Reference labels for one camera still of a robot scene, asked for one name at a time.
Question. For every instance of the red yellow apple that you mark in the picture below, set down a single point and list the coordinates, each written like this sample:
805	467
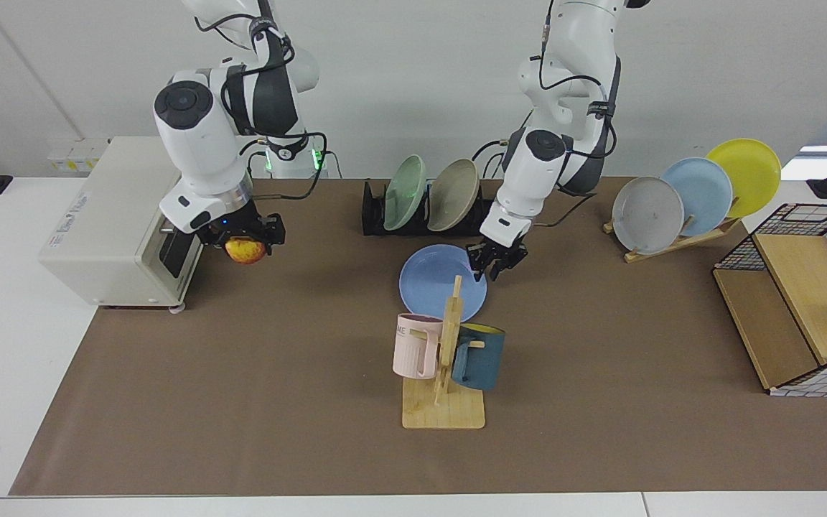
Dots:
245	251

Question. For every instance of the beige plate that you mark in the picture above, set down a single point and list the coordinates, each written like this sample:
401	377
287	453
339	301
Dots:
453	194

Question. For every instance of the black dish rack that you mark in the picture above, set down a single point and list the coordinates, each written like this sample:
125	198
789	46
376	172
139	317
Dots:
372	215

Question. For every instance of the green plate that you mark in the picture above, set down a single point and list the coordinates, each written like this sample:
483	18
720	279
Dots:
403	194

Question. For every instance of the grey plate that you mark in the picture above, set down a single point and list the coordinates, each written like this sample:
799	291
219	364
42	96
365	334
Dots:
647	215

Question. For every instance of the wooden plate rack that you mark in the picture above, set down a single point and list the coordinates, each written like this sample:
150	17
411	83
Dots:
661	248

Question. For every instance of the pale blue plate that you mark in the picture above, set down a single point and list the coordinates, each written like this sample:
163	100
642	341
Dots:
704	190

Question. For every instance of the yellow plate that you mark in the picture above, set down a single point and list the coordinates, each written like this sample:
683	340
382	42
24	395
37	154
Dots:
751	169

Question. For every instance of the dark teal cup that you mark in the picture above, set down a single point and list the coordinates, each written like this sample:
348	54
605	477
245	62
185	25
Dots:
482	359

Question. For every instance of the pink cup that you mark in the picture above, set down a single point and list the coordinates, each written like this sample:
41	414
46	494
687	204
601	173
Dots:
410	352

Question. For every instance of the pale toaster oven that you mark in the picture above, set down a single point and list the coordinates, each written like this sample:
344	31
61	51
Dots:
97	237

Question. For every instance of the wooden cup stand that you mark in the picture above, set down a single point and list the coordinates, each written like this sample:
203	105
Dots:
442	413

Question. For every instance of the brown table cloth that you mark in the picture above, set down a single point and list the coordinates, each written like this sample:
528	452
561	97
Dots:
241	402

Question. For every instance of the white wall socket box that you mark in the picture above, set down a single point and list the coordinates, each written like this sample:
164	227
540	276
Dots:
76	154

